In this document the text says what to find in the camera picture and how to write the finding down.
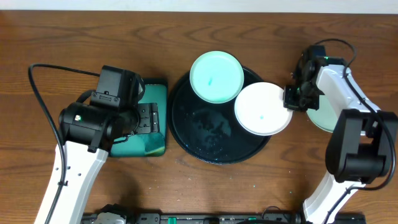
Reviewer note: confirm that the white plate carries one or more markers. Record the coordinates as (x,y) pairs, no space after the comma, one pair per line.
(259,109)

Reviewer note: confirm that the black rectangular tray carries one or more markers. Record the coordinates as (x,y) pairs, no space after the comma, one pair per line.
(161,84)

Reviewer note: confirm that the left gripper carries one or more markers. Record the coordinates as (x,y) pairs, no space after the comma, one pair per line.
(149,117)

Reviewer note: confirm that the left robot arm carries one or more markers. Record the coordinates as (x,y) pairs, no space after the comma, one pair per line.
(87,130)

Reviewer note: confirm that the green scrubbing sponge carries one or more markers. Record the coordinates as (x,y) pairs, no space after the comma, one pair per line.
(154,144)

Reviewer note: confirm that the black round tray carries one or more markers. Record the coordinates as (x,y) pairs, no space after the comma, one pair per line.
(209,132)

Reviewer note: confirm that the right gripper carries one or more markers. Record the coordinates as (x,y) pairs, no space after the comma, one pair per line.
(292,98)

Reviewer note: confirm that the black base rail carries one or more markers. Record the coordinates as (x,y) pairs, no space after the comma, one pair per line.
(118,214)

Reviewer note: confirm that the mint plate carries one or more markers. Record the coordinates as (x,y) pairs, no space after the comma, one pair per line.
(216,77)
(324,117)

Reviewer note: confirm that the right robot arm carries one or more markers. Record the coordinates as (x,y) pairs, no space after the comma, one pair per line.
(361,152)

